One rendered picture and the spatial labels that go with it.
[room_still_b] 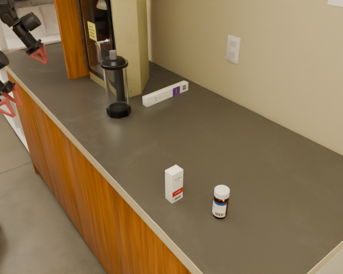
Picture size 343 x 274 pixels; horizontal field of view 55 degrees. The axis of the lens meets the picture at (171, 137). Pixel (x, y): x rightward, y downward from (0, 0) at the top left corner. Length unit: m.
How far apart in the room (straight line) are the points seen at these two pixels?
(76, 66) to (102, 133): 0.60
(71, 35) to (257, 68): 0.91
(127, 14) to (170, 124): 0.48
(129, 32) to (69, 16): 0.38
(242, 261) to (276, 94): 0.76
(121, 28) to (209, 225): 0.88
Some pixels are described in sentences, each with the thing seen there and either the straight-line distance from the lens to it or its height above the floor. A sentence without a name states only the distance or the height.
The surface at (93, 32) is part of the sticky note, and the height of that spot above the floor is 1.21.
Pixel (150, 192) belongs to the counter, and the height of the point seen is 0.94.
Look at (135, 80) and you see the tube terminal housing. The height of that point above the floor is 1.02.
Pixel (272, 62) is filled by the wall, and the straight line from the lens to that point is 1.39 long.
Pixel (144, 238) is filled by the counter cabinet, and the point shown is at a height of 0.75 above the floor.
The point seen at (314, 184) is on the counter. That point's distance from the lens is 1.12.
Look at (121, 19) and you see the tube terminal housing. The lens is 1.43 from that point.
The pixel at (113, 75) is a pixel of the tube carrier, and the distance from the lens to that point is 1.31.
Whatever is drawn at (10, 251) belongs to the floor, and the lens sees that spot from 2.26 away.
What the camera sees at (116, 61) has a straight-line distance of 1.30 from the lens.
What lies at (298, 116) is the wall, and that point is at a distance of 1.37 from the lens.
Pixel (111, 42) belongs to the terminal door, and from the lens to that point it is 1.44.
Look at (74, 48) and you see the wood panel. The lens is 1.78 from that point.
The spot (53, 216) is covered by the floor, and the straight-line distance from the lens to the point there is 2.36.
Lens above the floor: 1.62
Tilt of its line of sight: 33 degrees down
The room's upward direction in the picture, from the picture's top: straight up
